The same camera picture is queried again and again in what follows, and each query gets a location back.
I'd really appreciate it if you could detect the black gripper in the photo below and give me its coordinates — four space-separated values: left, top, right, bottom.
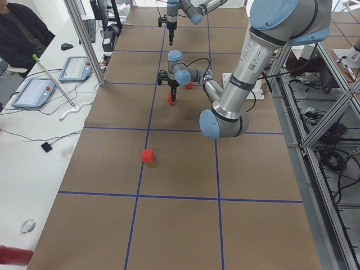
168 80 179 102
169 28 176 46

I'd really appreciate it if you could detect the red block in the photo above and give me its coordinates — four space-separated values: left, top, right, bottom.
141 149 154 163
168 93 176 105
185 82 193 89

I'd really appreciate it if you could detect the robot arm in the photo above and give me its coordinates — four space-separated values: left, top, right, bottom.
158 0 227 46
167 1 332 140

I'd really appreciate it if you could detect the black power adapter box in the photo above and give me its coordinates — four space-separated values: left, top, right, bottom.
102 31 115 52

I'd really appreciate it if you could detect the black keyboard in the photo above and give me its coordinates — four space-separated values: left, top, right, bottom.
82 19 97 43

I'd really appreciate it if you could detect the far teach pendant tablet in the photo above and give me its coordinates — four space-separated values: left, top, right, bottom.
58 56 92 83

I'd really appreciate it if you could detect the teach pendant tablet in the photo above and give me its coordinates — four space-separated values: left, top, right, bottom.
58 56 92 83
11 78 56 109

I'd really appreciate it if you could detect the white curved plastic piece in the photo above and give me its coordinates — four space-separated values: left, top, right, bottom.
59 102 92 122

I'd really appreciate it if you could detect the black computer mouse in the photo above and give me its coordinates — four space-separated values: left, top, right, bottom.
61 43 73 51

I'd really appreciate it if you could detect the metal rod green tip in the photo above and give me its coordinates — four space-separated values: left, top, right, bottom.
32 54 78 111

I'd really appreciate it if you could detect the near teach pendant tablet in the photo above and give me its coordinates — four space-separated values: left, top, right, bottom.
11 78 56 109

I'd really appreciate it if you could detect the small black square pad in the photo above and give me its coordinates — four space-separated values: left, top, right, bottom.
41 142 53 153

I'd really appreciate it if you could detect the seated person in black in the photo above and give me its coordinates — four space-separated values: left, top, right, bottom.
1 1 55 78

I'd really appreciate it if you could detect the red object at corner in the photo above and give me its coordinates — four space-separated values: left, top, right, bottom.
1 245 34 267

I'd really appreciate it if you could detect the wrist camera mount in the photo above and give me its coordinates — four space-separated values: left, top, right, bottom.
156 70 168 86
157 16 167 28

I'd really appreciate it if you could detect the white camera stand pedestal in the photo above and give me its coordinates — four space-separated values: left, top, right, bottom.
222 73 264 100

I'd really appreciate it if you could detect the aluminium frame post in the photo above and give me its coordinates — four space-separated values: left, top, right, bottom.
64 0 105 86

